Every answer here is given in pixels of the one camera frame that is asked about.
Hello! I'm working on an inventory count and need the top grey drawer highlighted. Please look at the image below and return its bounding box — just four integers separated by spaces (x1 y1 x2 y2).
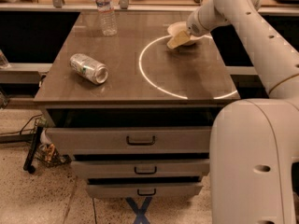
46 127 211 155

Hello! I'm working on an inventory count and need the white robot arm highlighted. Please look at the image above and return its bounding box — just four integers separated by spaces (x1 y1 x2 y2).
187 0 299 224

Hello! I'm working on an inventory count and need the white paper bowl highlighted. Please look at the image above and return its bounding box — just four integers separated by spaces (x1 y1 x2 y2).
167 21 204 49

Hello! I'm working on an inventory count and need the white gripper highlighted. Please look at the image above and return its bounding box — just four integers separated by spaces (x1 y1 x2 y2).
167 10 213 49

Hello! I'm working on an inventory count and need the blue tape cross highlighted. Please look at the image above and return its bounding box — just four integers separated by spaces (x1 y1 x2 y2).
126 197 152 224

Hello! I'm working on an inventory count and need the silver soda can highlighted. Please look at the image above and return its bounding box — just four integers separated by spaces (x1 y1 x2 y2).
70 53 108 85

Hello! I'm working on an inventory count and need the black wheeled stand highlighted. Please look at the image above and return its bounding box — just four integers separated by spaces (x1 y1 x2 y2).
23 126 43 174

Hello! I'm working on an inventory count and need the bottom grey drawer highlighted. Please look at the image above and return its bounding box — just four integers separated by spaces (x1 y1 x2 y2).
86 182 202 199

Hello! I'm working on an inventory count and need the grey drawer cabinet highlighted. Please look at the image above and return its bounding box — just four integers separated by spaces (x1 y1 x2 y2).
35 12 239 186

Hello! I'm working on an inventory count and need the grey drawer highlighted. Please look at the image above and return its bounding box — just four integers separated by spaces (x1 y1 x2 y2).
46 127 211 155
86 182 202 199
71 159 209 179

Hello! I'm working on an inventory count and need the middle grey drawer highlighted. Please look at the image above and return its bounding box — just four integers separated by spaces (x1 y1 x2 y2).
71 159 209 179

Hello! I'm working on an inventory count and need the clear plastic water bottle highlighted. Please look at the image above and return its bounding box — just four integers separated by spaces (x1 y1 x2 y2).
95 0 118 36

